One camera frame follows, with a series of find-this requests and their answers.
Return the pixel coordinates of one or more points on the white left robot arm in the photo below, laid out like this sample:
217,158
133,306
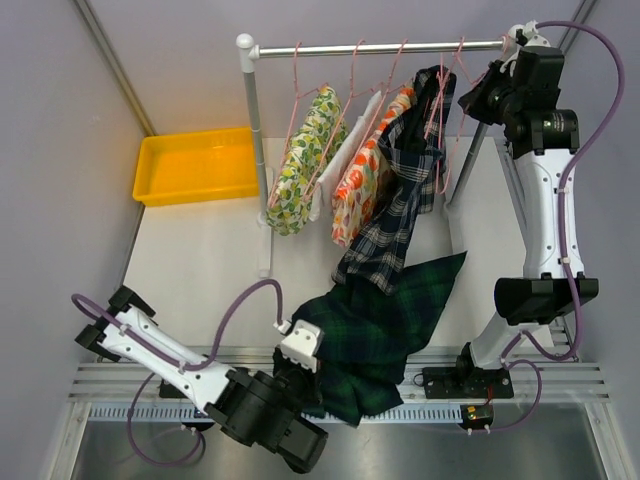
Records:
250,408

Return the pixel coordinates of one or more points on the navy white plaid skirt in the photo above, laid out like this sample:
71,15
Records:
378,252

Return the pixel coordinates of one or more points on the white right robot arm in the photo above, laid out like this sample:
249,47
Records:
521,94

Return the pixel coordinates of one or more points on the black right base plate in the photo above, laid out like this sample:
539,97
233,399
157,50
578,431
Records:
449,383

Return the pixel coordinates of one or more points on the dark green plaid skirt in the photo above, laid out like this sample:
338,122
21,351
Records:
362,325

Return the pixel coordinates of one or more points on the orange floral skirt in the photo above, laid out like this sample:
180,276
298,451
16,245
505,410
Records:
366,175

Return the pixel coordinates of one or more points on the lemon print skirt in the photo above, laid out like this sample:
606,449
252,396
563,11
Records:
308,152

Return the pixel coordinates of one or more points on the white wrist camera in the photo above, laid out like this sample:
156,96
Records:
517,37
299,345

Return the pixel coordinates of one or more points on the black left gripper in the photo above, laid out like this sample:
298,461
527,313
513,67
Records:
313,379

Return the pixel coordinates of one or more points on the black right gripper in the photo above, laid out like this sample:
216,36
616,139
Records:
475,107

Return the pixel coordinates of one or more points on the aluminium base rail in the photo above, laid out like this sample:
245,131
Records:
555,381

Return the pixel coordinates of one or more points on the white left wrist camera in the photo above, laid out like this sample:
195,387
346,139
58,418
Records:
299,345

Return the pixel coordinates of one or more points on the white metal clothes rack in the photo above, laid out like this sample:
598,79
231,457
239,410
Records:
250,53

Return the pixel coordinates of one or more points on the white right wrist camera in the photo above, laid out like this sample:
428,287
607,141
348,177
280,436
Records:
517,37

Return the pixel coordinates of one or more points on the yellow plastic tray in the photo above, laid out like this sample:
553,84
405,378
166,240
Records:
196,167

